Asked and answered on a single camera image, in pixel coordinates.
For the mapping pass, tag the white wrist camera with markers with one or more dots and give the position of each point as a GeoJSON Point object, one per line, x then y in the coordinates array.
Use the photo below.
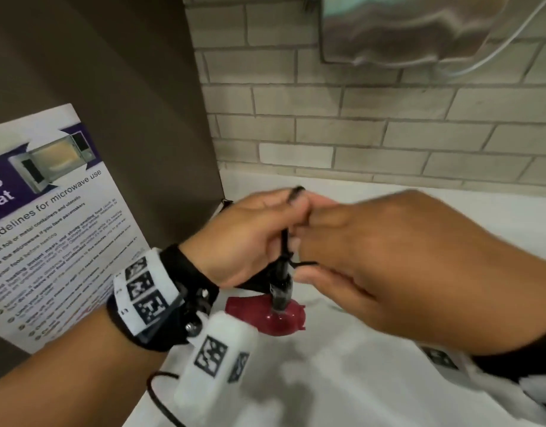
{"type": "Point", "coordinates": [455, 364]}
{"type": "Point", "coordinates": [215, 360]}

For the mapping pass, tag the red hair dryer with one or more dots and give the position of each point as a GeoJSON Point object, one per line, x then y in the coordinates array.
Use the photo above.
{"type": "Point", "coordinates": [281, 322]}

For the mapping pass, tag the stainless steel wall dispenser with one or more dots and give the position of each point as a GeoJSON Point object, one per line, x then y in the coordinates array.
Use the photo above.
{"type": "Point", "coordinates": [406, 26]}

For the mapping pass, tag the person's left forearm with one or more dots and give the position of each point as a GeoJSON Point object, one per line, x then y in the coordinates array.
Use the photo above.
{"type": "Point", "coordinates": [63, 373]}

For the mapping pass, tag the person's left thumb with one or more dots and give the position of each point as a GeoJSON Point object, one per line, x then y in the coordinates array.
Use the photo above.
{"type": "Point", "coordinates": [299, 205]}

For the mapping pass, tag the person's right hand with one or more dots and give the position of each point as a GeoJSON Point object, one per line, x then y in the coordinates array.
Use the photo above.
{"type": "Point", "coordinates": [424, 271]}

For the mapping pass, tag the person's left hand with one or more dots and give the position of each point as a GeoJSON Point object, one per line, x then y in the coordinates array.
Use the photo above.
{"type": "Point", "coordinates": [237, 240]}

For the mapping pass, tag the microwave guidelines poster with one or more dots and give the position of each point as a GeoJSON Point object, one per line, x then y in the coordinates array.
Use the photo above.
{"type": "Point", "coordinates": [55, 244]}

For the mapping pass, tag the person's right thumb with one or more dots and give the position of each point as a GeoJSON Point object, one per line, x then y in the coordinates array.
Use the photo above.
{"type": "Point", "coordinates": [330, 284]}

